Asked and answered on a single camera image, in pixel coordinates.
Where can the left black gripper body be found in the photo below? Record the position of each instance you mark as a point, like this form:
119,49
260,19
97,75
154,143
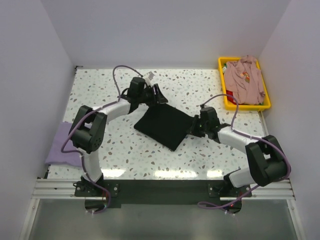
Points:
147,97

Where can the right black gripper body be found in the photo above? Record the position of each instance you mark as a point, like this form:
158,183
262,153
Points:
204,127

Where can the black t shirt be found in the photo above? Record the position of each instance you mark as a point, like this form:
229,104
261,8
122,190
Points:
165,124

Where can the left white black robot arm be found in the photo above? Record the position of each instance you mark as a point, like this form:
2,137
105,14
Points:
88,128

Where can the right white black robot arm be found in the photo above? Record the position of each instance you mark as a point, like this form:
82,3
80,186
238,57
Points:
266,161

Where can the yellow plastic bin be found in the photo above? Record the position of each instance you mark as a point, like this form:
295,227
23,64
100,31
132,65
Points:
242,107

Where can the red garment in bin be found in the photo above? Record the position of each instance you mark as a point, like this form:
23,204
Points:
230,97

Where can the pink shirt in bin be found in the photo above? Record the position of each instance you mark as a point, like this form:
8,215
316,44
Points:
244,80

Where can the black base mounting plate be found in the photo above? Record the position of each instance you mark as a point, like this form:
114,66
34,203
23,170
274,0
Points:
107,201

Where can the folded lavender t shirt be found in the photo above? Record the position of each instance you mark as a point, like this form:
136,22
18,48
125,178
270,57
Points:
55,156

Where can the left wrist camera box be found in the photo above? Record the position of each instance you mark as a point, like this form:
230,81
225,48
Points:
148,77

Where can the aluminium extrusion rail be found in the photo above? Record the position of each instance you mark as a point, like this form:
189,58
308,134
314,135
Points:
72,188

